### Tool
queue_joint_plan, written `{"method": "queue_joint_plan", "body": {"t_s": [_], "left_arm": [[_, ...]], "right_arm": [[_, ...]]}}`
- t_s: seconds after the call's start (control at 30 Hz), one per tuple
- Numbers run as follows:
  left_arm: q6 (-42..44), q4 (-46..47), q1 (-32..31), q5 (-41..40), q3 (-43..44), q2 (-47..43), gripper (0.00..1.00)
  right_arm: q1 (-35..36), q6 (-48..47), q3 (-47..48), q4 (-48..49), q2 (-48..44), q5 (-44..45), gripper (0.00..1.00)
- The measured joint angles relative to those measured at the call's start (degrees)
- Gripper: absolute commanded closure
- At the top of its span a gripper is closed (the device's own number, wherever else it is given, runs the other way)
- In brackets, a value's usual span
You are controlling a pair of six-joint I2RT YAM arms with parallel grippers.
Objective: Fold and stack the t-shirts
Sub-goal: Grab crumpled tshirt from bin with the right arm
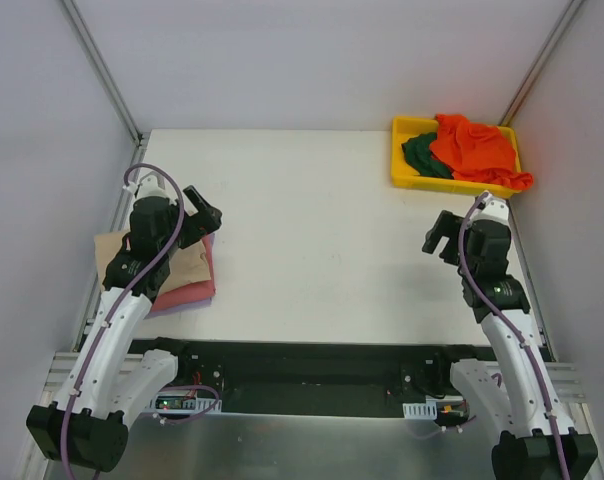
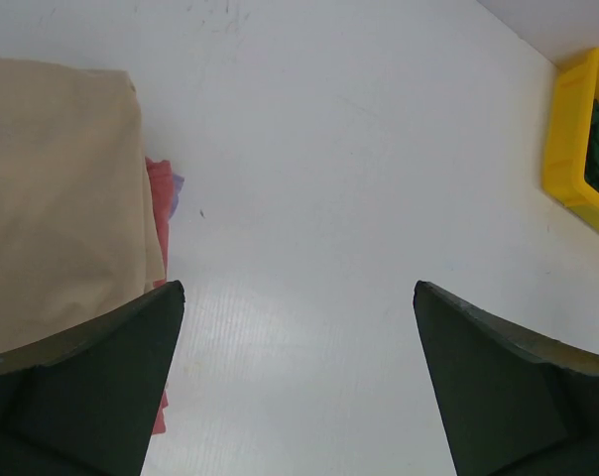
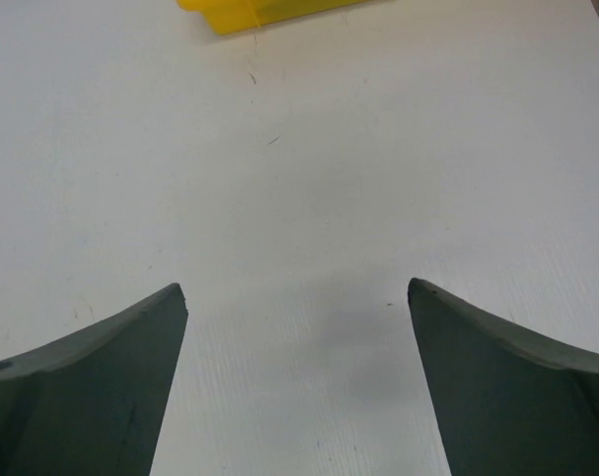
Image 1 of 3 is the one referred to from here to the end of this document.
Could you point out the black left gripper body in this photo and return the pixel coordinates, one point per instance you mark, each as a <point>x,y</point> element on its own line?
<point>197,220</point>

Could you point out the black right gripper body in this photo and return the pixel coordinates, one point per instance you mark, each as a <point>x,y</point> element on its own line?
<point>448,240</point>

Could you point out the orange t shirt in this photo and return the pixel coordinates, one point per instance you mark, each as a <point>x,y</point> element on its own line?
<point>476,152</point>

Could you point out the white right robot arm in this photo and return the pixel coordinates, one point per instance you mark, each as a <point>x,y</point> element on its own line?
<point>532,434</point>

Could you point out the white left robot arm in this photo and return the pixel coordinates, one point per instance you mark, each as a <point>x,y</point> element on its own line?
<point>87,423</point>

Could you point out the beige folded t shirt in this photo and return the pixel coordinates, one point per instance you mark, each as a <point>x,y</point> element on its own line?
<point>187,266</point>

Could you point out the yellow plastic bin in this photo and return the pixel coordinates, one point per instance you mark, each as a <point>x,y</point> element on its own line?
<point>403,175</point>

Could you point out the pink folded t shirt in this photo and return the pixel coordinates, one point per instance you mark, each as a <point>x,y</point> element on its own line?
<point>191,278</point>

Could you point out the green t shirt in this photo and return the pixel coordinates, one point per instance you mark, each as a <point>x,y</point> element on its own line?
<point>417,154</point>

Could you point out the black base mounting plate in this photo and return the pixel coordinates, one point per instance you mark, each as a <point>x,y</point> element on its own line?
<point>343,380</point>

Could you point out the left aluminium frame post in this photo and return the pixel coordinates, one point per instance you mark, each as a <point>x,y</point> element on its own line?
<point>101,70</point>

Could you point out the aluminium frame post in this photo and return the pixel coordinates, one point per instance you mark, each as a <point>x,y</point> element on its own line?
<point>558,32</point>
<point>101,70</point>

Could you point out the white slotted cable duct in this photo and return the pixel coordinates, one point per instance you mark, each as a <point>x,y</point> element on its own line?
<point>180,405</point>

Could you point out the aluminium front rail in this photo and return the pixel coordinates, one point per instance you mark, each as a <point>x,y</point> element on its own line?
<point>63,362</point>

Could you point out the right aluminium frame post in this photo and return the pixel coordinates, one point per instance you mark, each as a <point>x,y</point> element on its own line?
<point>558,32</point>

